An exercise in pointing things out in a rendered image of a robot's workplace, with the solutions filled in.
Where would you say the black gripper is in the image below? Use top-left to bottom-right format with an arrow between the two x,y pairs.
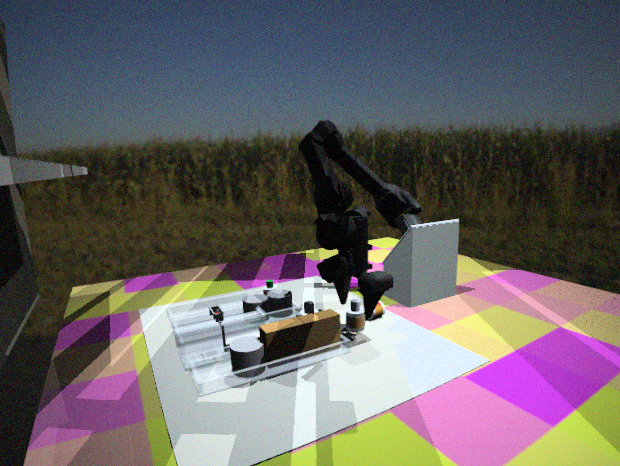
333,240 -> 393,319

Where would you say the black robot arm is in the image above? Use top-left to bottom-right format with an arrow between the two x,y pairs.
298,120 -> 423,283

